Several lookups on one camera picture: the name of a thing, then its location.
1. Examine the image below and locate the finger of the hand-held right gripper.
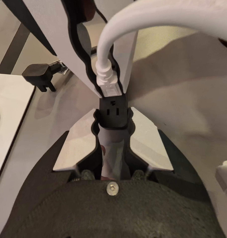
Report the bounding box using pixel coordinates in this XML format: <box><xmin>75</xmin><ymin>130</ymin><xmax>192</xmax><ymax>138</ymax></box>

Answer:
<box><xmin>94</xmin><ymin>0</ymin><xmax>138</xmax><ymax>95</ymax></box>
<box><xmin>22</xmin><ymin>0</ymin><xmax>103</xmax><ymax>98</ymax></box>

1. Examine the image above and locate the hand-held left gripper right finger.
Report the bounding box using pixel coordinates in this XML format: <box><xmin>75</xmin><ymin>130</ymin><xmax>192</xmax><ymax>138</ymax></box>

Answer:
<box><xmin>124</xmin><ymin>107</ymin><xmax>175</xmax><ymax>180</ymax></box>

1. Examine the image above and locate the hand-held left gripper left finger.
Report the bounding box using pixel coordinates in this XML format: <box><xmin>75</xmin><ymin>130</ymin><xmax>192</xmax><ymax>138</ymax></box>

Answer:
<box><xmin>52</xmin><ymin>109</ymin><xmax>103</xmax><ymax>180</ymax></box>

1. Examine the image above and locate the white power plug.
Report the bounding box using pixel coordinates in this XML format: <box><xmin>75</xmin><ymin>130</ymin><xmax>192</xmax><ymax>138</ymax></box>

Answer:
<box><xmin>96</xmin><ymin>62</ymin><xmax>123</xmax><ymax>97</ymax></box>

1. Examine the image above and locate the black power strip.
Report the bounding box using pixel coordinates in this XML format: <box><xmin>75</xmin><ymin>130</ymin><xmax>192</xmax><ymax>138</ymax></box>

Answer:
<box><xmin>99</xmin><ymin>94</ymin><xmax>129</xmax><ymax>130</ymax></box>

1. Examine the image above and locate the white power cord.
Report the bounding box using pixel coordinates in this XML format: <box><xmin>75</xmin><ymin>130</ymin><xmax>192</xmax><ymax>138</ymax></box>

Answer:
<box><xmin>96</xmin><ymin>0</ymin><xmax>227</xmax><ymax>65</ymax></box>

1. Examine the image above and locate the white cord connector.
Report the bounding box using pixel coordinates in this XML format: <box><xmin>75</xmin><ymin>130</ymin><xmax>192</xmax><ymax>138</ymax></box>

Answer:
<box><xmin>215</xmin><ymin>160</ymin><xmax>227</xmax><ymax>200</ymax></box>

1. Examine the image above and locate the black flat strip plug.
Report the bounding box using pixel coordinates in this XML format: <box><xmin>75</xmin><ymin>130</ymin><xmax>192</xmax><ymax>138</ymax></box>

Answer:
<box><xmin>22</xmin><ymin>64</ymin><xmax>67</xmax><ymax>93</ymax></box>

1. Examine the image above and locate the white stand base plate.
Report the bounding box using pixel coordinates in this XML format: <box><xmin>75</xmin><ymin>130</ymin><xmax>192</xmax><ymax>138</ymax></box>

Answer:
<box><xmin>0</xmin><ymin>74</ymin><xmax>36</xmax><ymax>188</ymax></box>

